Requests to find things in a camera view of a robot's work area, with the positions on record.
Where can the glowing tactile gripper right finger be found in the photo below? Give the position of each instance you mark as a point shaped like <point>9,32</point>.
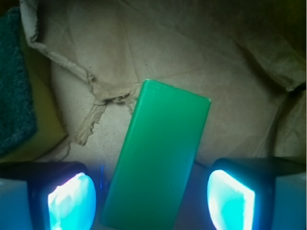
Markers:
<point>258,194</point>

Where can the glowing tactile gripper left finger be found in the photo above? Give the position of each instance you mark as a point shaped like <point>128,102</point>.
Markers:
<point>46,196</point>

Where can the green rectangular block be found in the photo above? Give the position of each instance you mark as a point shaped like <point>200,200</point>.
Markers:
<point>156,158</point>

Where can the green and yellow scrub sponge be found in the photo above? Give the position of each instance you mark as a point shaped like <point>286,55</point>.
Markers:
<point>30,125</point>

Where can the brown paper-lined bin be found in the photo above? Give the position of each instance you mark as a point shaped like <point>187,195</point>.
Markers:
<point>247,56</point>

